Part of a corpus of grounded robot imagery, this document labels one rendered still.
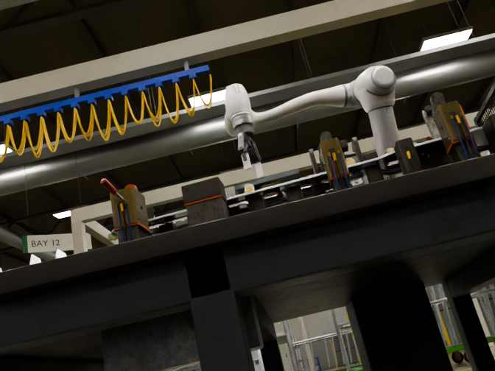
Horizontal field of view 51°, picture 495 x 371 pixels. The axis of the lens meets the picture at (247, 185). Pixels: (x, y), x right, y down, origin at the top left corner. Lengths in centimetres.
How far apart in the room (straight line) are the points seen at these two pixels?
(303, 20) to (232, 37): 67
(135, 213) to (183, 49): 349
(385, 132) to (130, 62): 328
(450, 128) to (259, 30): 357
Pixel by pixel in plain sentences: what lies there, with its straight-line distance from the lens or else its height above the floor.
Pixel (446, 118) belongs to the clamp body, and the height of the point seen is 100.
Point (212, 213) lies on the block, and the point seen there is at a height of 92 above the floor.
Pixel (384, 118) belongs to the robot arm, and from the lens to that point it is 219.
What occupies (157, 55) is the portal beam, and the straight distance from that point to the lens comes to 500.
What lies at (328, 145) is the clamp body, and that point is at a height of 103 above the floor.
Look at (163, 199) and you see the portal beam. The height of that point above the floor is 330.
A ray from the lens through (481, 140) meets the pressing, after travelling 187.
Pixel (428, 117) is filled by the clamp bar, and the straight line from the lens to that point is 203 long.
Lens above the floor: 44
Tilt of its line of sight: 20 degrees up
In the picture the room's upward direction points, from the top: 13 degrees counter-clockwise
